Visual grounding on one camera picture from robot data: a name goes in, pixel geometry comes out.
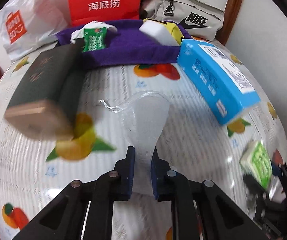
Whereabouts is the small green tissue pack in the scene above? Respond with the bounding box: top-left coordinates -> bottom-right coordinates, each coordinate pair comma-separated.
239,141 -> 272,190

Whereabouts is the clear plastic bag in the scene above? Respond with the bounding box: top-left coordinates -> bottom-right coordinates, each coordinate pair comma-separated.
100,90 -> 171,196

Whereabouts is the green snack packet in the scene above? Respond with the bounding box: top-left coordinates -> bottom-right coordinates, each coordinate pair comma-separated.
83,27 -> 107,52

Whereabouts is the white sponge block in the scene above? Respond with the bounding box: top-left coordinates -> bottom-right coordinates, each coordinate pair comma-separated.
139,20 -> 179,46

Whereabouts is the white glove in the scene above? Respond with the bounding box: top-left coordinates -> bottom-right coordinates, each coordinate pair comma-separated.
70,21 -> 117,44

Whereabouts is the fruit pattern tablecloth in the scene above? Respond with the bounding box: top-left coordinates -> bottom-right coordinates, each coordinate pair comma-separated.
0,36 -> 287,240

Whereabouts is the blue tissue pack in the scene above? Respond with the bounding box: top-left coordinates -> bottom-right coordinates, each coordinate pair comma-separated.
177,39 -> 261,126

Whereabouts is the dark green box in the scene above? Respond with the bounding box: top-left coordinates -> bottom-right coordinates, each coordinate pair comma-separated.
4,41 -> 85,140

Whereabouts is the grey Nike waist bag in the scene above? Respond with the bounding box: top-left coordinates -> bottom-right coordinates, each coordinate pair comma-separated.
140,0 -> 224,41

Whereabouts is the red paper shopping bag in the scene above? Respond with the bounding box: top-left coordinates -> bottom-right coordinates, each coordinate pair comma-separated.
68,0 -> 140,26

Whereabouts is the white plastic Miniso bag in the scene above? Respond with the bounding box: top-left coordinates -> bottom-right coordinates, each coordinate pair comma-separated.
0,0 -> 68,62

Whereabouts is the brown wooden door frame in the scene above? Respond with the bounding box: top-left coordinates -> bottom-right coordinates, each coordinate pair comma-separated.
216,0 -> 243,45

